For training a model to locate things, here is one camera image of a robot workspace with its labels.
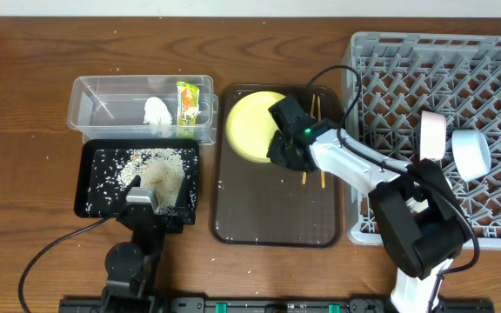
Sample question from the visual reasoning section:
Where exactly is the clear plastic bin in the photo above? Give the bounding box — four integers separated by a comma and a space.
68, 75, 218, 145

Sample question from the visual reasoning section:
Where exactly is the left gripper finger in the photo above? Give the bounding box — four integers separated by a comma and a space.
124, 175, 141, 191
176, 177, 190, 216

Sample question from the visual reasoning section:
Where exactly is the white napkin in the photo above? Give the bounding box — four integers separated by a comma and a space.
144, 97, 172, 126

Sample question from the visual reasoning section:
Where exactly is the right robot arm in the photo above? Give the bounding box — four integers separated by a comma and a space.
267, 117, 480, 312

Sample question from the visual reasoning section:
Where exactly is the black plastic tray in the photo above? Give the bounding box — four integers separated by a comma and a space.
74, 139, 198, 218

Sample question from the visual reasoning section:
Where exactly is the pink white bowl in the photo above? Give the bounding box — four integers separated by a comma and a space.
419, 110, 446, 161

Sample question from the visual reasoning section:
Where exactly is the light blue bowl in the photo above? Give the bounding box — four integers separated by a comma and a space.
451, 130, 491, 182

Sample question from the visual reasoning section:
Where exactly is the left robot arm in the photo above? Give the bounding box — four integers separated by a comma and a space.
99, 176, 195, 313

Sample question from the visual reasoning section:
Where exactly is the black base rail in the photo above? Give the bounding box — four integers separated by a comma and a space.
57, 296, 495, 313

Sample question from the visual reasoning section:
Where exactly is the left black cable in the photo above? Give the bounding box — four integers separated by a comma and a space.
17, 212, 124, 313

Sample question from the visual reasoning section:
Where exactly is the black cable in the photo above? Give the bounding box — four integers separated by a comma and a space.
304, 64, 481, 313
17, 212, 124, 313

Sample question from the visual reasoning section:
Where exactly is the right black cable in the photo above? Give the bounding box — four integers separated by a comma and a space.
304, 64, 481, 313

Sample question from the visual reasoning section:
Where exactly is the brown serving tray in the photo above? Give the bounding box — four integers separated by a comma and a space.
210, 83, 343, 248

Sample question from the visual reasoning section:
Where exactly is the yellow plate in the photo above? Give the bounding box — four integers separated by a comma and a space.
225, 91, 285, 163

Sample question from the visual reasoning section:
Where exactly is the spilled rice pile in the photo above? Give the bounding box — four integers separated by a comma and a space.
85, 148, 198, 216

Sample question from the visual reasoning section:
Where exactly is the grey dishwasher rack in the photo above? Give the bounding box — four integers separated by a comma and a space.
342, 31, 501, 250

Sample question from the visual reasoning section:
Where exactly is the white cup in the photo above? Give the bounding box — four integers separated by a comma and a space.
406, 198, 429, 213

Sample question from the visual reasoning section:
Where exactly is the wooden chopstick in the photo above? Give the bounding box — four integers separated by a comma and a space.
317, 97, 325, 189
302, 94, 316, 185

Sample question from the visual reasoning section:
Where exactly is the green orange snack wrapper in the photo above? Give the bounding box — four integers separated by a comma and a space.
177, 82, 200, 138

